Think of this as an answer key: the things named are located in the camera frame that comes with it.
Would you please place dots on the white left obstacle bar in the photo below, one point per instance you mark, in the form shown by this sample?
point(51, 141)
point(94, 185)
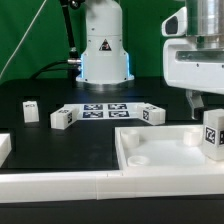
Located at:
point(5, 147)

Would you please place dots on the white front obstacle bar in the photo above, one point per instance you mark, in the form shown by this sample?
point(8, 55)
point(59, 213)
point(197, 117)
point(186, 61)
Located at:
point(131, 183)

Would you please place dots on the white obstacle bar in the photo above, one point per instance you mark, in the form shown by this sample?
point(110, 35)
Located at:
point(5, 147)
point(131, 183)

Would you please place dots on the white fiducial tag sheet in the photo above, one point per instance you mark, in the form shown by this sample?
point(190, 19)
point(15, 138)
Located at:
point(101, 111)

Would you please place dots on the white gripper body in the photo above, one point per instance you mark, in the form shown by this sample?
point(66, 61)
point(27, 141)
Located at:
point(193, 54)

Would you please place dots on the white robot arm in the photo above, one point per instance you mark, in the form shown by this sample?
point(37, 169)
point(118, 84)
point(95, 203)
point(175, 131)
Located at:
point(105, 63)

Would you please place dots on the white square tabletop part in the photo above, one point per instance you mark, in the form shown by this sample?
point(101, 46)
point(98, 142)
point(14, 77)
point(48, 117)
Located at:
point(177, 146)

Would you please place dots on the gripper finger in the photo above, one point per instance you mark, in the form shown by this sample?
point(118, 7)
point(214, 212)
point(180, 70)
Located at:
point(196, 104)

